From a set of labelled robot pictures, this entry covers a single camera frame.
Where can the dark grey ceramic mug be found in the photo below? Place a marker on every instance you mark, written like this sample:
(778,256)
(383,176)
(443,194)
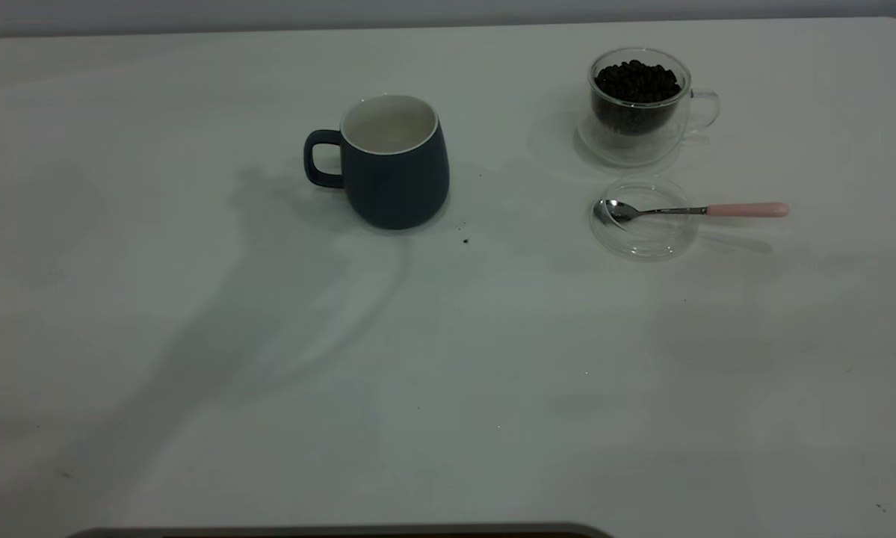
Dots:
(399,187)

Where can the dark coffee beans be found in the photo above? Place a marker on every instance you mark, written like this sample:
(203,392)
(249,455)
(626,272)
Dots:
(637,86)

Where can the clear glass saucer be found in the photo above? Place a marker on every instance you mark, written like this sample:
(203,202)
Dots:
(646,239)

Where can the clear double-wall glass cup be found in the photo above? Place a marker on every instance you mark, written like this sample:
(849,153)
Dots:
(634,146)

